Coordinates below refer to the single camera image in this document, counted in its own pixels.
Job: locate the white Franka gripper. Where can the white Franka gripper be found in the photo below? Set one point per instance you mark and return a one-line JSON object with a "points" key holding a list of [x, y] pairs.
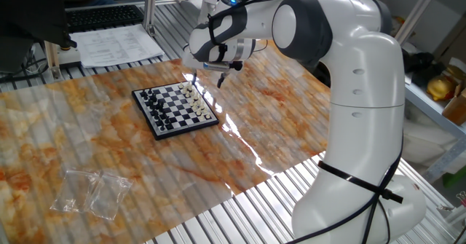
{"points": [[189, 62]]}

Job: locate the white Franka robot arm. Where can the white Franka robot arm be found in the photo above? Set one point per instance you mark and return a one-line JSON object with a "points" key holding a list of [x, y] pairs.
{"points": [[364, 91]]}

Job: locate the black and white chessboard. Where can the black and white chessboard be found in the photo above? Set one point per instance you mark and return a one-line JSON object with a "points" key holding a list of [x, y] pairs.
{"points": [[178, 109]]}

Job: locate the white printed paper sheets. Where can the white printed paper sheets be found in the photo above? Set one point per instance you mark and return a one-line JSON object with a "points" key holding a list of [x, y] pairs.
{"points": [[113, 45]]}

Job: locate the orange marble pattern mat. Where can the orange marble pattern mat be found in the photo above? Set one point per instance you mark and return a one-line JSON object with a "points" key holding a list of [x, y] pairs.
{"points": [[109, 145]]}

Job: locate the black keyboard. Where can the black keyboard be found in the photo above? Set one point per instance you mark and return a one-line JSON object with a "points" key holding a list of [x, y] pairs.
{"points": [[102, 16]]}

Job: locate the clear plastic zip bag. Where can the clear plastic zip bag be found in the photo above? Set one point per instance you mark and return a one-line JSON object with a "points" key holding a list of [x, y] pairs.
{"points": [[111, 194], [74, 191]]}

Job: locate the black fabric cover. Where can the black fabric cover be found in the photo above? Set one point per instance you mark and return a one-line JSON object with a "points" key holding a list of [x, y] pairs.
{"points": [[29, 11]]}

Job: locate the crumpled clear plastic bag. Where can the crumpled clear plastic bag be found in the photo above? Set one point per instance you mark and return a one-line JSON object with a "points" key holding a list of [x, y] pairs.
{"points": [[398, 22]]}

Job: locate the black bundled items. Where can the black bundled items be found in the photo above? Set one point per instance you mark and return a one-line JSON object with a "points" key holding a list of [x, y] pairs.
{"points": [[422, 63]]}

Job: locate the white foam packing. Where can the white foam packing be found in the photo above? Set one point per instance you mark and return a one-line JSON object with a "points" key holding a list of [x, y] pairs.
{"points": [[422, 142]]}

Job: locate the white shelf board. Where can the white shelf board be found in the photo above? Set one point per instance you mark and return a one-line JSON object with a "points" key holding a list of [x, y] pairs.
{"points": [[433, 109]]}

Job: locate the yellow plush toy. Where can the yellow plush toy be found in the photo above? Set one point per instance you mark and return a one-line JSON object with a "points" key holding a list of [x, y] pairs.
{"points": [[438, 88]]}

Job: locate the small cardboard box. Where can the small cardboard box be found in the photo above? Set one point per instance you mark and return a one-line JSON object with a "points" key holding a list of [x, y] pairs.
{"points": [[455, 109]]}

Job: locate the grey shelf leg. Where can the grey shelf leg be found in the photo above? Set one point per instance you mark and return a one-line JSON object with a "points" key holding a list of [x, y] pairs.
{"points": [[444, 160]]}

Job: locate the green object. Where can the green object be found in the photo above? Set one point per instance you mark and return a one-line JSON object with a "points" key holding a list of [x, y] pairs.
{"points": [[455, 178]]}

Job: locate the binder clips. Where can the binder clips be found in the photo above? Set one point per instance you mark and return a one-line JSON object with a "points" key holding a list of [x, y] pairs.
{"points": [[461, 197]]}

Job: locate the vertical aluminium post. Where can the vertical aluminium post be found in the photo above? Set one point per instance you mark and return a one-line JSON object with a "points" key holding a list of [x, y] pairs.
{"points": [[150, 3]]}

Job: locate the wooden post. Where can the wooden post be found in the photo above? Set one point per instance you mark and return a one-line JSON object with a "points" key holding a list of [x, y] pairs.
{"points": [[52, 62]]}

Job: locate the slanted aluminium profile post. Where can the slanted aluminium profile post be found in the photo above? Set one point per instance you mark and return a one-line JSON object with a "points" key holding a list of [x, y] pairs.
{"points": [[418, 11]]}

